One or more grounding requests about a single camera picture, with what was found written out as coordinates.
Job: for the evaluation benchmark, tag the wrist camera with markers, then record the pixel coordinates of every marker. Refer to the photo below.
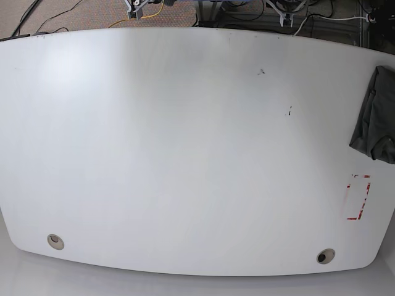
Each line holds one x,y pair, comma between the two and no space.
286,20
135,13

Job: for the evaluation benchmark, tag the table cable grommet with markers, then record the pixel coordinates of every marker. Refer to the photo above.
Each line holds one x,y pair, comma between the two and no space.
55,242
325,256

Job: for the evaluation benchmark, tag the right table cable grommet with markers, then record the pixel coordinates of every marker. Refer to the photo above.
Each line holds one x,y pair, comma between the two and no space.
325,256

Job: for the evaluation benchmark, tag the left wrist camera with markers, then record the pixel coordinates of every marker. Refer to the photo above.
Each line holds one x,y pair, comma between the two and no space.
286,20

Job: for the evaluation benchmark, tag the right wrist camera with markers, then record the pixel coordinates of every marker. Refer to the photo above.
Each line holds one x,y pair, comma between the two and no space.
135,13

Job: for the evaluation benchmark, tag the dark grey t-shirt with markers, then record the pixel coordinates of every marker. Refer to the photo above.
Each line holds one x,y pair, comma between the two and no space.
373,134

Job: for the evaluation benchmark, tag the left table cable grommet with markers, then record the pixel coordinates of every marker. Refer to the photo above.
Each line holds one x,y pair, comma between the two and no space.
55,242

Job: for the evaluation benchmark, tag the red tape rectangle marking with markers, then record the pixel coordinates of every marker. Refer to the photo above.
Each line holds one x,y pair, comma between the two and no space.
356,197

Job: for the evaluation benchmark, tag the aluminium frame stand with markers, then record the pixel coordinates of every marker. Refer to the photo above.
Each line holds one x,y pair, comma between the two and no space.
339,21

